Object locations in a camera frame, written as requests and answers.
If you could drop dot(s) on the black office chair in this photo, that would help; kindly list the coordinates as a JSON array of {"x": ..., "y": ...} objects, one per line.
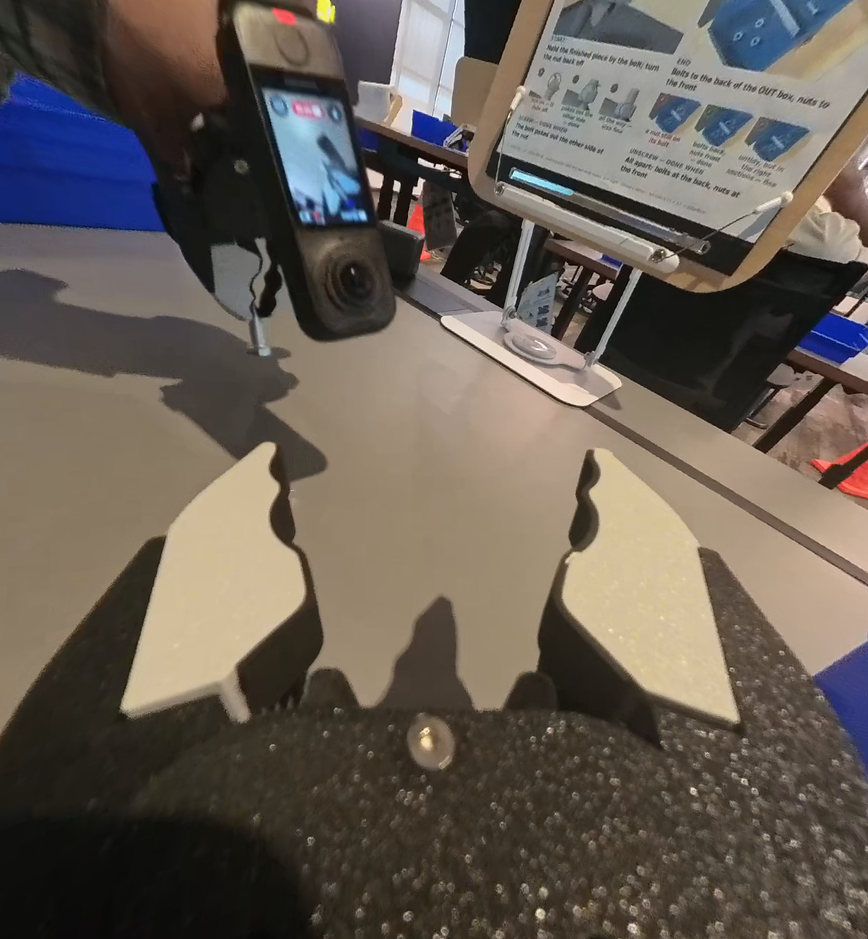
[{"x": 698, "y": 345}]

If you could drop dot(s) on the desk with black legs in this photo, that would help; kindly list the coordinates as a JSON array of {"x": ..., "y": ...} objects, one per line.
[{"x": 845, "y": 374}]

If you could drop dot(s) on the person's left hand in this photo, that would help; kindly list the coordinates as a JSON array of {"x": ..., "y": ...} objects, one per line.
[{"x": 170, "y": 59}]

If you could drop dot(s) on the silver hex bolt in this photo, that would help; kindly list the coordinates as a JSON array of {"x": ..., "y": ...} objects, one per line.
[{"x": 261, "y": 334}]

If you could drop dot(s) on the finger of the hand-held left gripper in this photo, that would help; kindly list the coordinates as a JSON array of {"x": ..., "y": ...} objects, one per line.
[{"x": 236, "y": 279}]

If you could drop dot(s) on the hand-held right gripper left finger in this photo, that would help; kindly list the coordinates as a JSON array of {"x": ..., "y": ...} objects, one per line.
[{"x": 214, "y": 587}]

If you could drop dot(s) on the printed instruction sheet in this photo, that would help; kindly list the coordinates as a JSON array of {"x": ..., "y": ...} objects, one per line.
[{"x": 698, "y": 110}]

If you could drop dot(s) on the blue plastic parts bin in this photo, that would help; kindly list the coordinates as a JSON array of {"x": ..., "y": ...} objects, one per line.
[{"x": 38, "y": 169}]

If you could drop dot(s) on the orange traffic cone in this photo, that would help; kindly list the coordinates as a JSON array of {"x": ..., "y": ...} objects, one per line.
[
  {"x": 856, "y": 477},
  {"x": 419, "y": 235}
]

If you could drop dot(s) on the white document stand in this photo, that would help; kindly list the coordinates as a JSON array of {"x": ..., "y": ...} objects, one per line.
[{"x": 478, "y": 330}]

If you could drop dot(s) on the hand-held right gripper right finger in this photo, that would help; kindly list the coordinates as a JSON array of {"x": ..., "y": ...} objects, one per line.
[{"x": 639, "y": 587}]

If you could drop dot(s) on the small printed card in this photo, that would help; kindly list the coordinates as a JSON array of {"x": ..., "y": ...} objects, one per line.
[{"x": 538, "y": 301}]

